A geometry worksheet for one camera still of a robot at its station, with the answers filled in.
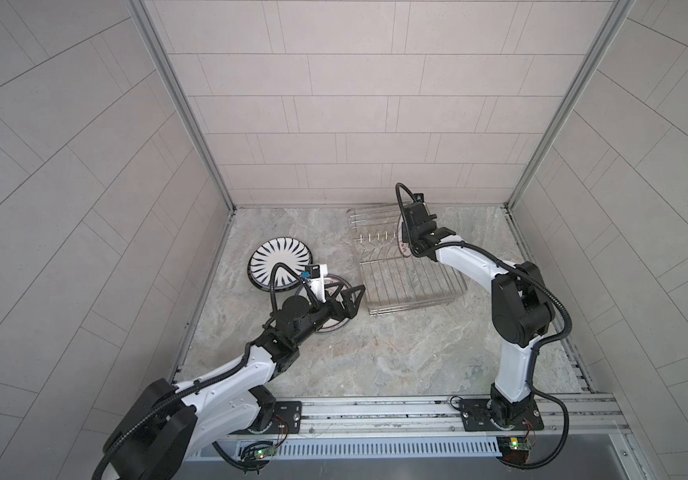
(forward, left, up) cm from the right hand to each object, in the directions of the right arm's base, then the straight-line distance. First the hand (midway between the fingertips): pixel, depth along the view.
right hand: (412, 223), depth 96 cm
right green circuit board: (-59, -14, -14) cm, 62 cm away
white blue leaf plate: (-2, +43, -7) cm, 43 cm away
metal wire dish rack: (-14, +8, -11) cm, 19 cm away
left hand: (-26, +18, +6) cm, 32 cm away
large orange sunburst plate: (-29, +27, -8) cm, 40 cm away
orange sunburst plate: (-14, +27, -8) cm, 31 cm away
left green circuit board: (-56, +42, -9) cm, 71 cm away
